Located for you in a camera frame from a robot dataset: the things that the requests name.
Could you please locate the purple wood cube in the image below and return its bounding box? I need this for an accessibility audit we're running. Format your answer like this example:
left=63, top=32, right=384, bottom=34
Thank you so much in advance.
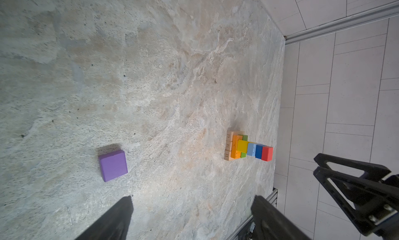
left=98, top=150, right=128, bottom=182

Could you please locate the light blue wood block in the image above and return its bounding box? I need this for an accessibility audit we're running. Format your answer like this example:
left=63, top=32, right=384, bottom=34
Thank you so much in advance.
left=247, top=142, right=257, bottom=157

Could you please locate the green wood block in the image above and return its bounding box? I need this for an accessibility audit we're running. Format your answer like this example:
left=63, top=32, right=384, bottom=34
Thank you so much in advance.
left=241, top=135, right=248, bottom=158

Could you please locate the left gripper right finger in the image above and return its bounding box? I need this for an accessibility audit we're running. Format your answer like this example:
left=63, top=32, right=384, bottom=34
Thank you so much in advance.
left=251, top=195, right=310, bottom=240

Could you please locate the natural wood block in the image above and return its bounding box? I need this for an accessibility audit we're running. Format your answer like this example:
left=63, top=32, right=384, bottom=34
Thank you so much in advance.
left=225, top=141, right=233, bottom=152
left=224, top=150, right=234, bottom=161
left=226, top=131, right=243, bottom=142

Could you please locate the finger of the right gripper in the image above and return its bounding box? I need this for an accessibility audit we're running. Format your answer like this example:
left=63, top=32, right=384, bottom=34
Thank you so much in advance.
left=314, top=153, right=391, bottom=181
left=313, top=167, right=399, bottom=235

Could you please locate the orange wood block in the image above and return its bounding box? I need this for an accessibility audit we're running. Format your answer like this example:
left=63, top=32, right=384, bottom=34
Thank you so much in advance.
left=231, top=135, right=243, bottom=159

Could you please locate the yellow wood block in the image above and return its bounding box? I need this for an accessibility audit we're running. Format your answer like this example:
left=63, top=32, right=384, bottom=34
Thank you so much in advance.
left=236, top=140, right=248, bottom=153

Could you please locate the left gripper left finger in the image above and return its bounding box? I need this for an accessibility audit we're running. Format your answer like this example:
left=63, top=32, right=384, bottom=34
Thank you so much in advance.
left=76, top=196, right=134, bottom=240

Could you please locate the red wood cube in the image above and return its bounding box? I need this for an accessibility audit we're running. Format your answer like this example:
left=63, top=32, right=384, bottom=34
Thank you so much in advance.
left=261, top=146, right=273, bottom=162

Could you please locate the blue wood cube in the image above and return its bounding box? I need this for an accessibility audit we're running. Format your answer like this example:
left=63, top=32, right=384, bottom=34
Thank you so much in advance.
left=255, top=144, right=264, bottom=159

